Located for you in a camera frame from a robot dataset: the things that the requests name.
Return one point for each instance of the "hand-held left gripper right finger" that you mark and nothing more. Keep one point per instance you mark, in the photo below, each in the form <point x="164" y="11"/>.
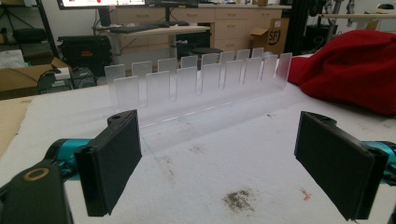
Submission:
<point x="334" y="168"/>

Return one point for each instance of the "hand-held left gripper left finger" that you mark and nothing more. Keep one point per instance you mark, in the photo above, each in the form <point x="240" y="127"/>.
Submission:
<point x="107" y="168"/>

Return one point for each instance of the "red cloth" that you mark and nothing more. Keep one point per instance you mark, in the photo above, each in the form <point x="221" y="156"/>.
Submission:
<point x="351" y="70"/>

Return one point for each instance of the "clear acrylic slotted rack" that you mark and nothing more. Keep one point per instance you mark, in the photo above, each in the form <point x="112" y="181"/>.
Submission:
<point x="199" y="96"/>

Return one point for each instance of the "white table cover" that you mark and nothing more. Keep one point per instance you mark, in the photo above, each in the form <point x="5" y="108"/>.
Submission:
<point x="199" y="174"/>

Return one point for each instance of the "black equipment case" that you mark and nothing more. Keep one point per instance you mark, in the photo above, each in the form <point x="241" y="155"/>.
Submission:
<point x="84" y="53"/>

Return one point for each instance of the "flat cardboard box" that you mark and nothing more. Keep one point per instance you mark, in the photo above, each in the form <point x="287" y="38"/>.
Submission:
<point x="23" y="77"/>

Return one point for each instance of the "black keyboard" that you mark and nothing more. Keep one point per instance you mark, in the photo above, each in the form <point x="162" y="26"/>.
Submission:
<point x="141" y="28"/>

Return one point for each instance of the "white desk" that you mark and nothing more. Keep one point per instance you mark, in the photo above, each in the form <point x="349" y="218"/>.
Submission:
<point x="162" y="32"/>

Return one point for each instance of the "open cardboard box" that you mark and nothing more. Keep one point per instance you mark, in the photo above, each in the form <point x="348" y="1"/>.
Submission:
<point x="271" y="35"/>

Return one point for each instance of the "black round stool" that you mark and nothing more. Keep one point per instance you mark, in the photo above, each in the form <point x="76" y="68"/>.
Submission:
<point x="206" y="53"/>

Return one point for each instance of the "white long table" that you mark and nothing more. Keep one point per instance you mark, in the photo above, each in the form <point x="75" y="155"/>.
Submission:
<point x="355" y="17"/>

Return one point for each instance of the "black metal stand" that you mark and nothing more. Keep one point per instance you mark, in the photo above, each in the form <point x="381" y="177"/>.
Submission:
<point x="46" y="26"/>

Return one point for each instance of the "computer monitor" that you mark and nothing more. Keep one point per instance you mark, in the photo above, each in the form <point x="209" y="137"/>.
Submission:
<point x="124" y="3"/>

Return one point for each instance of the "wooden drawer cabinet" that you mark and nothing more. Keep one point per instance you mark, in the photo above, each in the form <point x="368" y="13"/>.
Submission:
<point x="224" y="26"/>

